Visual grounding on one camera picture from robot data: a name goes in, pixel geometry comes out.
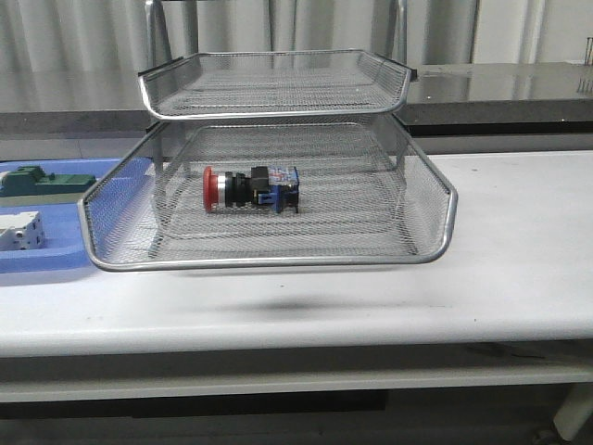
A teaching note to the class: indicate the red emergency stop button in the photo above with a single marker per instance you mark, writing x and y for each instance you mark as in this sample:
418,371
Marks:
274,187

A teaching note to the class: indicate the silver mesh top tray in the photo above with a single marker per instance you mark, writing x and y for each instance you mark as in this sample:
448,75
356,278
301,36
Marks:
245,85

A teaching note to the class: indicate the grey stone back counter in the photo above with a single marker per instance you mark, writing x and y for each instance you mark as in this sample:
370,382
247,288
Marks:
466,99

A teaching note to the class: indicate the green terminal block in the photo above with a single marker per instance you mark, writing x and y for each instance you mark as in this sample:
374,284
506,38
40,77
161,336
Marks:
30,185

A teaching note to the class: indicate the white circuit breaker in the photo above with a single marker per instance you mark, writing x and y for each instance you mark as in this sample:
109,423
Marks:
22,231

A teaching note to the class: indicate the grey metal rack frame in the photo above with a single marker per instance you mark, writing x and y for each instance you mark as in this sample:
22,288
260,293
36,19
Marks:
159,51

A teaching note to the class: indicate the wire holder on counter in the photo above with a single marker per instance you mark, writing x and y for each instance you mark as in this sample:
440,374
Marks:
588,57

